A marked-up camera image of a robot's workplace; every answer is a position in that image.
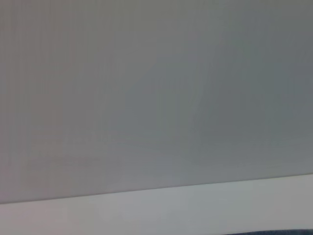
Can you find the blue denim shorts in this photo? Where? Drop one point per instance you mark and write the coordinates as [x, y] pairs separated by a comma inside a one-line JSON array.
[[281, 232]]

